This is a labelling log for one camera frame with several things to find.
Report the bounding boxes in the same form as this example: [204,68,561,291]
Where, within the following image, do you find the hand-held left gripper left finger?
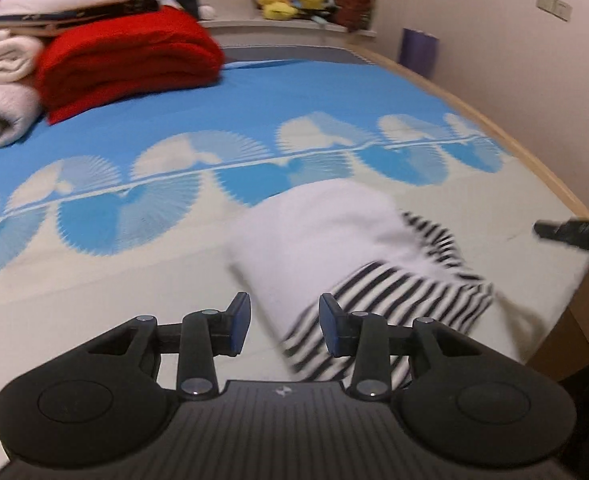
[88,292,252,401]

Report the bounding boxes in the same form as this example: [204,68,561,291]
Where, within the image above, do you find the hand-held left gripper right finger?
[319,294,477,402]

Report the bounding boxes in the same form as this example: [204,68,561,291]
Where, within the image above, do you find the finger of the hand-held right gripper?
[533,216,589,262]

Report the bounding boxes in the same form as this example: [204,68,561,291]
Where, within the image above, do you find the white black striped small garment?
[226,179,496,392]

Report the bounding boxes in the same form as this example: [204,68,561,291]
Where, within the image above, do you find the blue white printed bedsheet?
[0,44,589,466]

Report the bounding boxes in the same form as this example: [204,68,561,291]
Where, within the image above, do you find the purple box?
[399,27,439,80]

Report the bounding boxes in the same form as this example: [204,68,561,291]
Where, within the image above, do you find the red folded blanket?
[34,4,225,126]

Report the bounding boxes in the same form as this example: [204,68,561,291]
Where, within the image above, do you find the dark patterned folded cloth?
[0,0,161,39]

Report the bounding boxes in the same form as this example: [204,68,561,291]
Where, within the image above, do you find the wooden bed frame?
[343,42,589,382]

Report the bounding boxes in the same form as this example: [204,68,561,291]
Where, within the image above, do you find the white wall switch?
[537,0,573,23]

